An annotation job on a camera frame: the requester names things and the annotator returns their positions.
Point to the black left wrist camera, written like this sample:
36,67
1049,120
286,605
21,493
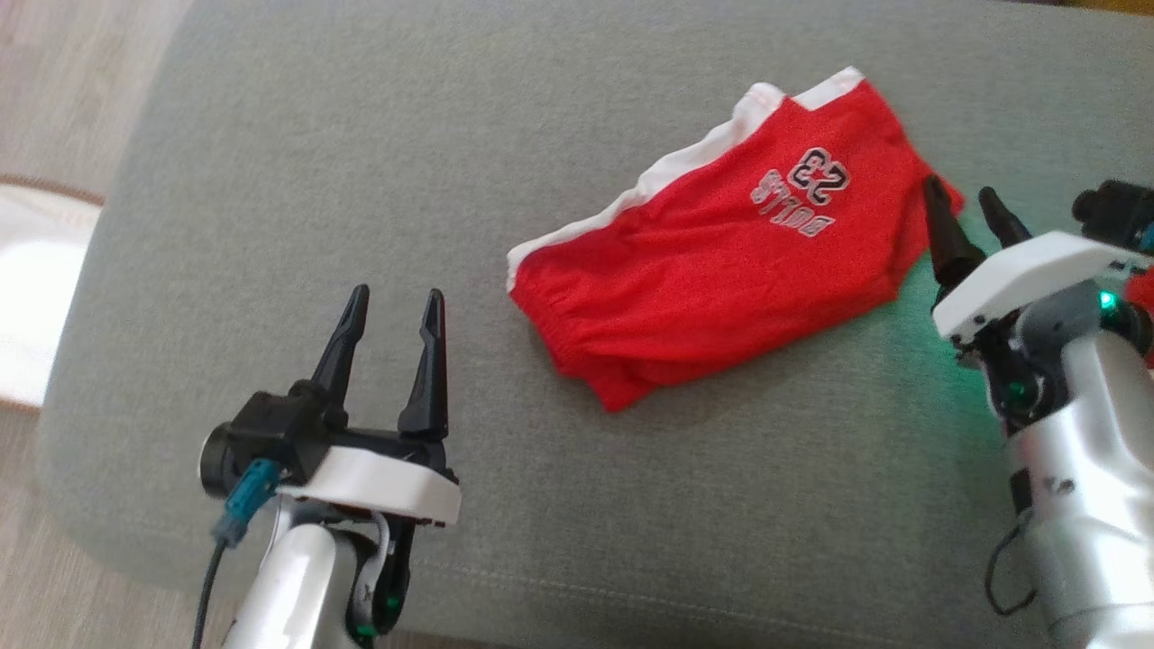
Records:
261,437

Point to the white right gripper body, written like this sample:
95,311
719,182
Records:
1019,275

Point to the red shorts white stripe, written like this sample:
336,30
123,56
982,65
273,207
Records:
721,270

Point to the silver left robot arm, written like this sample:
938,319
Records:
288,586

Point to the grey sofa seat cushion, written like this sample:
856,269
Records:
451,180

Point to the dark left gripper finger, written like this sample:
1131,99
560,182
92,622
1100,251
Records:
341,361
428,388

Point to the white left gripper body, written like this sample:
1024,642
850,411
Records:
379,482

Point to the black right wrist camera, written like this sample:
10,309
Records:
1113,209

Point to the red basketball jersey white trim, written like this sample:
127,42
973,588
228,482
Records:
1140,306

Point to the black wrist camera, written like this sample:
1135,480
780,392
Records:
1113,209
261,437

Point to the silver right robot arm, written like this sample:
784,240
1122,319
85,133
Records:
1091,469

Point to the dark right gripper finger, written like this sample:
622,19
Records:
947,243
1001,225

